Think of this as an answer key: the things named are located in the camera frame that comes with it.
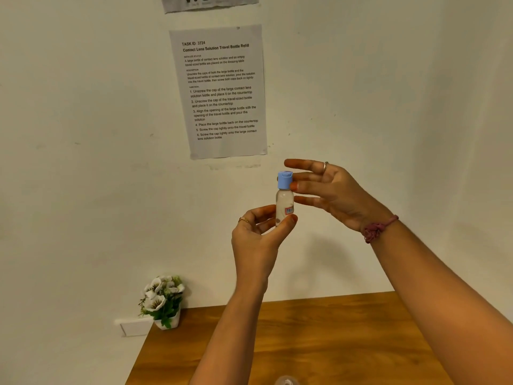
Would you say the person's left hand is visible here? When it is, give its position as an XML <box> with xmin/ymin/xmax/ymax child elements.
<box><xmin>231</xmin><ymin>204</ymin><xmax>299</xmax><ymax>295</ymax></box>

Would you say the person's right hand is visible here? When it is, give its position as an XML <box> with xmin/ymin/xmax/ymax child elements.
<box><xmin>283</xmin><ymin>158</ymin><xmax>395</xmax><ymax>233</ymax></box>

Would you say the small clear bottle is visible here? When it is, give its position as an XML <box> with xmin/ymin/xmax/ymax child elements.
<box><xmin>275</xmin><ymin>171</ymin><xmax>296</xmax><ymax>227</ymax></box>

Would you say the person's right forearm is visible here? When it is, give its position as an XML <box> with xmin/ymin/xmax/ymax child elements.
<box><xmin>368</xmin><ymin>220</ymin><xmax>513</xmax><ymax>385</ymax></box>

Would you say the person's left forearm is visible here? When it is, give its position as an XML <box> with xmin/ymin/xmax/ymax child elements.
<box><xmin>188</xmin><ymin>288</ymin><xmax>269</xmax><ymax>385</ymax></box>

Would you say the white flower potted plant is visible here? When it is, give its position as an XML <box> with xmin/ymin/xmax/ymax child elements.
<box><xmin>138</xmin><ymin>275</ymin><xmax>186</xmax><ymax>330</ymax></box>

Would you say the white printed paper sheet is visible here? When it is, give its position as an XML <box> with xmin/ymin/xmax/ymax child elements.
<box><xmin>169</xmin><ymin>24</ymin><xmax>268</xmax><ymax>160</ymax></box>

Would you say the white paper sign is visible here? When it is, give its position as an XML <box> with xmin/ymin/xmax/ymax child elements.
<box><xmin>161</xmin><ymin>0</ymin><xmax>260</xmax><ymax>14</ymax></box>

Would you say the pink wrist bracelet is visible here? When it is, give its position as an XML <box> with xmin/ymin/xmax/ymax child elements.
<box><xmin>362</xmin><ymin>214</ymin><xmax>400</xmax><ymax>244</ymax></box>

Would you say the white wall socket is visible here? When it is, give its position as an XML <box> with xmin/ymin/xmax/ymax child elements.
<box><xmin>114</xmin><ymin>316</ymin><xmax>155</xmax><ymax>337</ymax></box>

